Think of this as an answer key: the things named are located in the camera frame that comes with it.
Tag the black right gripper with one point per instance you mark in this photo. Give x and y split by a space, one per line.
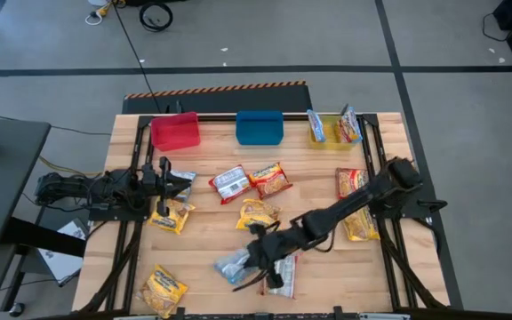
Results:
269 249

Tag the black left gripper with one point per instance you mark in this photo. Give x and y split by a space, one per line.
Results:
151 180

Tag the blue Maruchan ramen pack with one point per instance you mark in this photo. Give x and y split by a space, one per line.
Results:
316 126
229 266
186 196
349 126

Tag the yellow Maruchan ramen pack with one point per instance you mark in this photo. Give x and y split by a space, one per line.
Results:
173 220
362 229
162 291
256 215

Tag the red Maruchan ramen pack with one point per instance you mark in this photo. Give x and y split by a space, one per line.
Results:
289 275
230 184
271 180
347 182

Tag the red plastic bin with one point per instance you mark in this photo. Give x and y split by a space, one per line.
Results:
176 133

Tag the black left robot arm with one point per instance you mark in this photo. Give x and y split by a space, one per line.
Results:
109 186

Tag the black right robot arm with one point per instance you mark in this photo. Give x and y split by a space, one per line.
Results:
349 202

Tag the blue plastic bin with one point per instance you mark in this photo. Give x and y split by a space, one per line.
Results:
259 131

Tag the black hazard-striped floor mat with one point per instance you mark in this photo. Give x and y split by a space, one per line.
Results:
238 100

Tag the white cardboard box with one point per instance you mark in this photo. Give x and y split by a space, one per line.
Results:
60 264

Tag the yellow plastic bin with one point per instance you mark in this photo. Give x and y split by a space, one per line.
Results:
329 144

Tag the black desk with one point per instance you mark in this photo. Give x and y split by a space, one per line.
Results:
2 186

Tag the black caster wheel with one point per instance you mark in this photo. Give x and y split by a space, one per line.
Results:
17 309

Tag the black aluminium table frame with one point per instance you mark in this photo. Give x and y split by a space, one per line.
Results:
216 117

